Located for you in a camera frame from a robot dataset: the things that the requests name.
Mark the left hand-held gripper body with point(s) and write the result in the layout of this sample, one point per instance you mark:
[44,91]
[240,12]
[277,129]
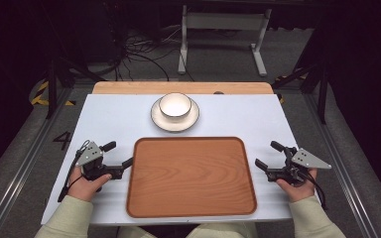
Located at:
[89,155]

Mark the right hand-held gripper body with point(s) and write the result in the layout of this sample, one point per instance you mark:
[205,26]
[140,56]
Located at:
[306,160]

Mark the person's right hand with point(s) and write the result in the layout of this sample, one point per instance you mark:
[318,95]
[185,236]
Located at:
[298,191]

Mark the person's left hand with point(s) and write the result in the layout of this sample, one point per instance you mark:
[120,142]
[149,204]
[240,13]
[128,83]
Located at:
[84,188]

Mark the white table mat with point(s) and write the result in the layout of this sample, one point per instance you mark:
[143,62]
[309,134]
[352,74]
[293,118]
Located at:
[112,115]

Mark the white plate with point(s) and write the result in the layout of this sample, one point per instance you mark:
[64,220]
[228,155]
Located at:
[175,125]

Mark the brown wooden tray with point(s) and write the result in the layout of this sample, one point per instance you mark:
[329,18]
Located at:
[191,178]

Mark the black tripod stand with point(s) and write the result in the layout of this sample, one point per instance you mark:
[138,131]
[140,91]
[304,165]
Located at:
[52,89]
[322,95]

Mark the white bowl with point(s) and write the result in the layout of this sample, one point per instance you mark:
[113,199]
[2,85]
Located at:
[175,105]

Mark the yellow black floor tape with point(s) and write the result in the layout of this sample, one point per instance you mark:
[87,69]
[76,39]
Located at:
[39,99]

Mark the white metal stand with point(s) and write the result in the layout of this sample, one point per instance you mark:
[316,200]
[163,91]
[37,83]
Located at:
[225,21]

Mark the metal floor rail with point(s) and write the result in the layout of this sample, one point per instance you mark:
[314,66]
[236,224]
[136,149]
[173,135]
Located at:
[20,172]
[340,165]

